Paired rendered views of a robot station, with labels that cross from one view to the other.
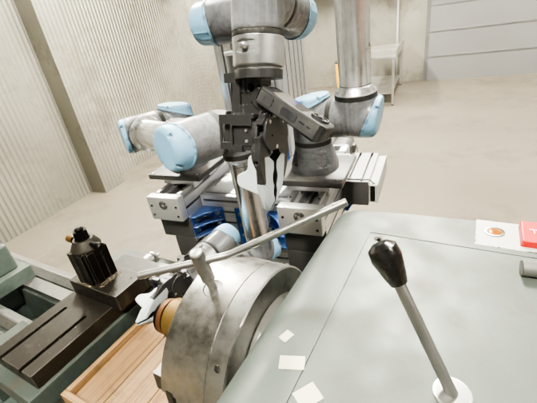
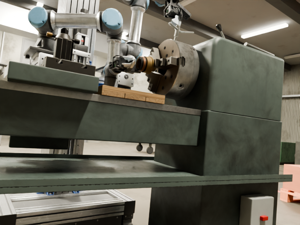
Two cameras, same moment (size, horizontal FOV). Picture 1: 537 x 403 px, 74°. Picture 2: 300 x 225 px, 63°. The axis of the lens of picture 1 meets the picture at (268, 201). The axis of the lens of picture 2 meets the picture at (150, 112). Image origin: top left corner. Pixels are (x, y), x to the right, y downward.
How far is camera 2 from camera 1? 1.58 m
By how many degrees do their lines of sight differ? 67
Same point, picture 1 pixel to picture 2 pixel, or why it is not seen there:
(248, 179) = (175, 20)
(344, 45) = (136, 27)
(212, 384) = (194, 52)
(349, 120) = (135, 50)
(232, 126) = (172, 7)
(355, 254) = not seen: hidden behind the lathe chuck
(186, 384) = (188, 53)
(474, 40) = not seen: hidden behind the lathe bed
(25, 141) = not seen: outside the picture
